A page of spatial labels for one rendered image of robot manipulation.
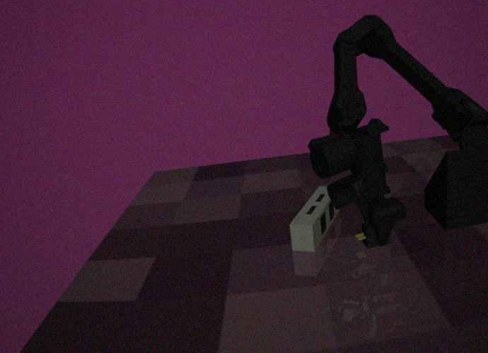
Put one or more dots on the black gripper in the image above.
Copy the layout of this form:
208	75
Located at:
380	212

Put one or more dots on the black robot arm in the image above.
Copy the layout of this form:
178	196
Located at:
337	152

